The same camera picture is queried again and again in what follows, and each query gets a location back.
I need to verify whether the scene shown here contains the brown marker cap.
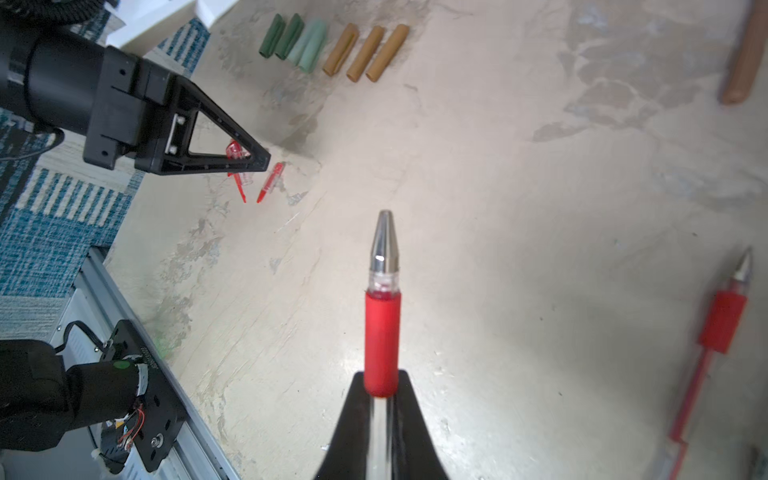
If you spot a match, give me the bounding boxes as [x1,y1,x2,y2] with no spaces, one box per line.
[366,24,410,82]
[346,26,385,82]
[322,23,360,77]

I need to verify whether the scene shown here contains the light green marker cap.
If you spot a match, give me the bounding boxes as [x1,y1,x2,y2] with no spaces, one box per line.
[298,20,328,74]
[287,20,318,66]

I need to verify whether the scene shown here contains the brown marker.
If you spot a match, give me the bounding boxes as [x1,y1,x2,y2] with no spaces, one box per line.
[720,0,767,105]

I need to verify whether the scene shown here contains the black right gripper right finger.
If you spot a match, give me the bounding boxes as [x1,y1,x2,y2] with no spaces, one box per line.
[392,370,449,480]

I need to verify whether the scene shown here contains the dark green pen cap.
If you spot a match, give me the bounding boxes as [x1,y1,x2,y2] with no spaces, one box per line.
[274,13,305,60]
[259,14,286,58]

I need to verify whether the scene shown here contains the red gel pen cap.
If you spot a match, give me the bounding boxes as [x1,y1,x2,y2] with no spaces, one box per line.
[225,140,252,204]
[257,162,285,203]

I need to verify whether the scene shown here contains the red gel pen bottom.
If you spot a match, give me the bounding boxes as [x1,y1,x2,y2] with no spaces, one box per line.
[364,210,401,479]

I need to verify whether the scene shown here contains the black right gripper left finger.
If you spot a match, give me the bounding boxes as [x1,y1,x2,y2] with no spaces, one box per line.
[315,372,369,480]

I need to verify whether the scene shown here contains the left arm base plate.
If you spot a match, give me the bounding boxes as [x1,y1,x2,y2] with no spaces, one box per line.
[102,320,187,473]

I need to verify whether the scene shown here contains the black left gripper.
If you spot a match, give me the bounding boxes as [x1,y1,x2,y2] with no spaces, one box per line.
[83,47,271,175]

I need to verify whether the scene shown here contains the red gel pen diagonal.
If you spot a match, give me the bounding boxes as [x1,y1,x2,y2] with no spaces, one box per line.
[651,246,754,479]

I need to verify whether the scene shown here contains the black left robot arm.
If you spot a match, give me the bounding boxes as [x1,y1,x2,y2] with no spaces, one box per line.
[1,1,271,461]

